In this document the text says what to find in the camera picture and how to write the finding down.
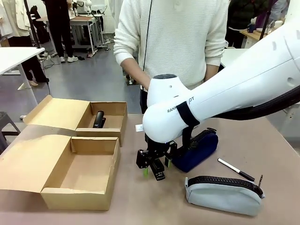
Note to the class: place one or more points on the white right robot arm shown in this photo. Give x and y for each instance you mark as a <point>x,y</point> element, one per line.
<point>234,89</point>

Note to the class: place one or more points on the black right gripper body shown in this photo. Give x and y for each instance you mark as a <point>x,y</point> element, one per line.
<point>157,150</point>

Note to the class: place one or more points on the navy blue pencil case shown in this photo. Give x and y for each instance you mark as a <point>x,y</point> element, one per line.
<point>199,152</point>

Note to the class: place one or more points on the person's dark trousers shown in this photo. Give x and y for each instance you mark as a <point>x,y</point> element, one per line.
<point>143,100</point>

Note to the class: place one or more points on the black stapler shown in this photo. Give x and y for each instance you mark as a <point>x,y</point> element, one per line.
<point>99,119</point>
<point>158,172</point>

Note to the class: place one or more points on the person's left forearm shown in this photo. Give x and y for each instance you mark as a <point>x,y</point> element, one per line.
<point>212,70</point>

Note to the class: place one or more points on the person's white knit sweater torso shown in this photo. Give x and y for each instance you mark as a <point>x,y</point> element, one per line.
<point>178,37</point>

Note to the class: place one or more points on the white marker with black cap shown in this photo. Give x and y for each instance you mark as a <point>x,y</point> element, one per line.
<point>234,170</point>

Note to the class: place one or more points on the wooden desk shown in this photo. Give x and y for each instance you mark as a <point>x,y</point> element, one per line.
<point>260,32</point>

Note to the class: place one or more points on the bystander in dark jacket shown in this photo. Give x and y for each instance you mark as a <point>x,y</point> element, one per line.
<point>243,16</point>

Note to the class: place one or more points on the small white eraser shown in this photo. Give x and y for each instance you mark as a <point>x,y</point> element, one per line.
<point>139,128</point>

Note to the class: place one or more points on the dark blue mug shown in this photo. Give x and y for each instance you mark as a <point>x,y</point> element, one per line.
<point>251,28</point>

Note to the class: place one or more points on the grey metal workbench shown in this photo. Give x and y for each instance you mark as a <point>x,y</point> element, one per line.
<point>85,25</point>

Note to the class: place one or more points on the black tripod pole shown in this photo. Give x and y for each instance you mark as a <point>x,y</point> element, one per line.
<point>35,35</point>

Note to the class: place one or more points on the white side table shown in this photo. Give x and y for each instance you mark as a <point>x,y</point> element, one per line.
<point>289,117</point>

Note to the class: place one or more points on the bystander in black clothes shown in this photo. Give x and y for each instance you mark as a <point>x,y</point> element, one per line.
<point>59,25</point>

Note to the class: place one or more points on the light grey pencil case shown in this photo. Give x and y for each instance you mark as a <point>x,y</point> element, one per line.
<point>222,199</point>

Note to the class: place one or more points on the large open cardboard box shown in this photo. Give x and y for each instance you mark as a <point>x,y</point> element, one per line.
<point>77,168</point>

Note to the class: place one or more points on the small open cardboard box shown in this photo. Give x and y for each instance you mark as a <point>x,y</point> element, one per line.
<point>58,112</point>

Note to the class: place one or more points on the grey metal stool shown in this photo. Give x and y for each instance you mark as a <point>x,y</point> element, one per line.
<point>7,126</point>

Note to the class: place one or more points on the black green-tipped right gripper finger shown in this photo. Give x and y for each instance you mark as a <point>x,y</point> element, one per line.
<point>167,161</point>
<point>142,161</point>

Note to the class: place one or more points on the white power strip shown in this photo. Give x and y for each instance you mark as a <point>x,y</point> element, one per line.
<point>23,116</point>

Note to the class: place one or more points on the white table with white legs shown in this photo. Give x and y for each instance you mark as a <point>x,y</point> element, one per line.
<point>16,56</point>

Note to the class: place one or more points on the bystander in cream coat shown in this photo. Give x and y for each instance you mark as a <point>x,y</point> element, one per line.
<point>21,35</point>

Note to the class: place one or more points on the person's right forearm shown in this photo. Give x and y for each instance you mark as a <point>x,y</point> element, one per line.
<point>134,70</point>

